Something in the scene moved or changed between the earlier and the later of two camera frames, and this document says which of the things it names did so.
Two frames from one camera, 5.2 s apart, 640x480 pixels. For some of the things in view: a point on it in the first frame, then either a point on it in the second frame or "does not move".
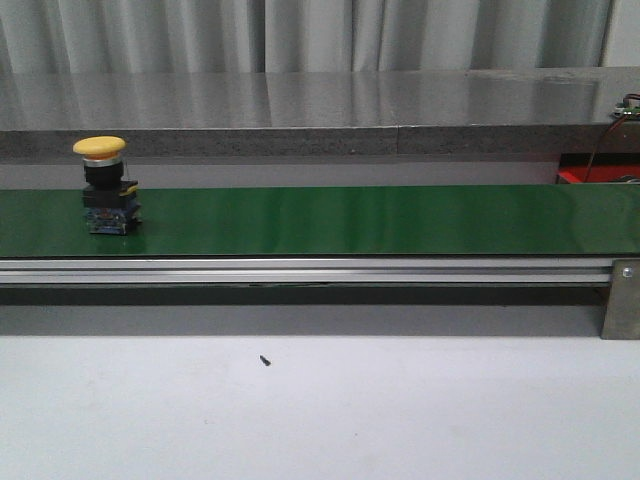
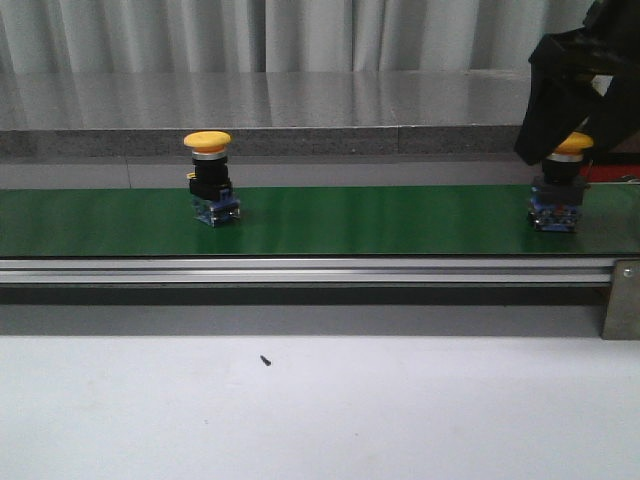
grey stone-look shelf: (402, 114) does not move
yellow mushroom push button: (110, 201) -> (554, 203)
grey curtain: (162, 36) does not move
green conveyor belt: (332, 221) does not move
